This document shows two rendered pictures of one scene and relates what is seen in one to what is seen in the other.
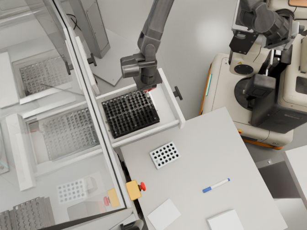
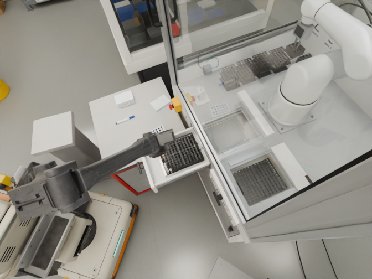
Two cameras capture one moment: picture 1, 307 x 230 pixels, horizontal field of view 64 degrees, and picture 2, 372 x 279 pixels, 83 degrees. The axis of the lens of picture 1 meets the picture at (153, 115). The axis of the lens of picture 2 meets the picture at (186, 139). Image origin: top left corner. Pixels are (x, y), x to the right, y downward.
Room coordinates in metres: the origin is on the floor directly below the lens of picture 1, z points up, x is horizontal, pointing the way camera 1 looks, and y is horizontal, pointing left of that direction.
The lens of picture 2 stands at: (0.86, 0.21, 1.98)
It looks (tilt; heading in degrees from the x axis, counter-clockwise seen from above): 63 degrees down; 187
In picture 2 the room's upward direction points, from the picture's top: 9 degrees counter-clockwise
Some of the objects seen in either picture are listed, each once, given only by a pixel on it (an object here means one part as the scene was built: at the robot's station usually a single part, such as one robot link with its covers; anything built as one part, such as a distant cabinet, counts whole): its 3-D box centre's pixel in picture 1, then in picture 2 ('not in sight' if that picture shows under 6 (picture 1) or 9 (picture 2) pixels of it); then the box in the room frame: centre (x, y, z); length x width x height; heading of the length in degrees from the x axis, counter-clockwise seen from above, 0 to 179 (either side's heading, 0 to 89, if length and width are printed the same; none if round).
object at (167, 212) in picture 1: (164, 215); (160, 103); (-0.06, -0.05, 0.77); 0.13 x 0.09 x 0.02; 127
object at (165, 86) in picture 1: (170, 98); (147, 166); (0.46, -0.08, 0.87); 0.29 x 0.02 x 0.11; 21
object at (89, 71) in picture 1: (87, 65); (223, 196); (0.64, 0.33, 0.87); 0.29 x 0.02 x 0.11; 21
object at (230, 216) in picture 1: (224, 224); (124, 99); (-0.10, -0.31, 0.79); 0.13 x 0.09 x 0.05; 111
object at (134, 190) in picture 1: (134, 190); (176, 104); (0.04, 0.08, 0.88); 0.07 x 0.05 x 0.07; 21
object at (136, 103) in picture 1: (130, 113); (180, 154); (0.38, 0.11, 0.87); 0.22 x 0.18 x 0.06; 111
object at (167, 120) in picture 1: (129, 114); (181, 153); (0.38, 0.11, 0.86); 0.40 x 0.26 x 0.06; 111
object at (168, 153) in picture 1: (165, 155); (156, 134); (0.20, -0.06, 0.78); 0.12 x 0.08 x 0.04; 117
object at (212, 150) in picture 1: (188, 188); (148, 143); (0.07, -0.21, 0.38); 0.62 x 0.58 x 0.76; 21
